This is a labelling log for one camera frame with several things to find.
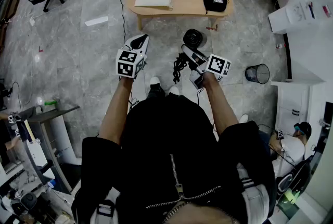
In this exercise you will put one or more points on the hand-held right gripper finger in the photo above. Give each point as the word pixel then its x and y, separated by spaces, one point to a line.
pixel 192 62
pixel 195 54

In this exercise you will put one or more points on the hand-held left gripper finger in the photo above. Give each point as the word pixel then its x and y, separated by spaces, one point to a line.
pixel 146 45
pixel 133 40

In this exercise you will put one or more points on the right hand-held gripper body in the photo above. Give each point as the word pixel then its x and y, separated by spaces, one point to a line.
pixel 217 64

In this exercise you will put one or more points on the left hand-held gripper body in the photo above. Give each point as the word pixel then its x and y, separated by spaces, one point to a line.
pixel 126 64

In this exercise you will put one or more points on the black hair dryer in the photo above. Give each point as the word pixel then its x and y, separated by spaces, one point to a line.
pixel 192 37

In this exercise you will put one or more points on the person's left forearm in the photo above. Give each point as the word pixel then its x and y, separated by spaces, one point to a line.
pixel 114 113

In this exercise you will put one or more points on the person's right forearm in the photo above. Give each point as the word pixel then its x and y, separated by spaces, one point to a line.
pixel 218 105

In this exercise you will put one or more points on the person's left white shoe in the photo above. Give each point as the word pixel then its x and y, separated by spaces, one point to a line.
pixel 155 80

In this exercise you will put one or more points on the person's white shoe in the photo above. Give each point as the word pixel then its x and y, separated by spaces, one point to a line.
pixel 155 80
pixel 173 90

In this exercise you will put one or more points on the person's right white shoe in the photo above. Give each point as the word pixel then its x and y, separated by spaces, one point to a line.
pixel 173 90

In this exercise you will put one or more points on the black mesh waste bin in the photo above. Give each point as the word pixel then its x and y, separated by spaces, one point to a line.
pixel 256 74

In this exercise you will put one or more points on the person's black trousers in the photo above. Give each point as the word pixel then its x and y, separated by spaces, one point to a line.
pixel 156 91

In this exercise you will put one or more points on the small red white bottle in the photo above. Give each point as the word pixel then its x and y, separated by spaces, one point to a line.
pixel 279 45

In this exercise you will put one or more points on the person's black jacket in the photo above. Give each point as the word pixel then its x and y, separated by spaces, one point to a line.
pixel 161 134

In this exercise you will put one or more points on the white side table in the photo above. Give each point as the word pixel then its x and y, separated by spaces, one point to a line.
pixel 281 19

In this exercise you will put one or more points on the white cabinet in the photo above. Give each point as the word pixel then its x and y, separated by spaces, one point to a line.
pixel 291 103

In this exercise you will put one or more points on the green plastic object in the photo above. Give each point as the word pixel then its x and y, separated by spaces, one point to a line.
pixel 50 102

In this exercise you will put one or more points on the dark grey desk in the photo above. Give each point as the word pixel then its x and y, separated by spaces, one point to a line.
pixel 52 113

